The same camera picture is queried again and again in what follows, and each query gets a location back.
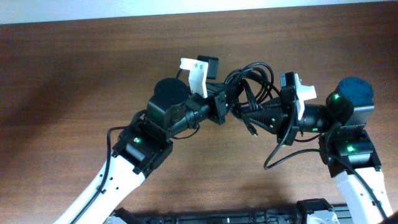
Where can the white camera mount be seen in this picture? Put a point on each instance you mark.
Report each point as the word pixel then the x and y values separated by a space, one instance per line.
pixel 303 93
pixel 198 71

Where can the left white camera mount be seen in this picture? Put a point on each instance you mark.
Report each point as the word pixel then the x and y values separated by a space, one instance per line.
pixel 198 71

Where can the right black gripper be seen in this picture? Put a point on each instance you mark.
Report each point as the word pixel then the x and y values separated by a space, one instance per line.
pixel 279 119

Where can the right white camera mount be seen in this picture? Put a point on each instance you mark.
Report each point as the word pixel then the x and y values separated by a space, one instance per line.
pixel 303 93

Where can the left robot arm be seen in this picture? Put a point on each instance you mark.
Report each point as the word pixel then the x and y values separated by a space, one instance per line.
pixel 146 142

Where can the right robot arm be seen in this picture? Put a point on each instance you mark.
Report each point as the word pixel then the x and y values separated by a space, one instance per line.
pixel 344 145

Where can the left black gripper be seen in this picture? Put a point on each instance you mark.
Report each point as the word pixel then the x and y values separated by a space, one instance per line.
pixel 221 104

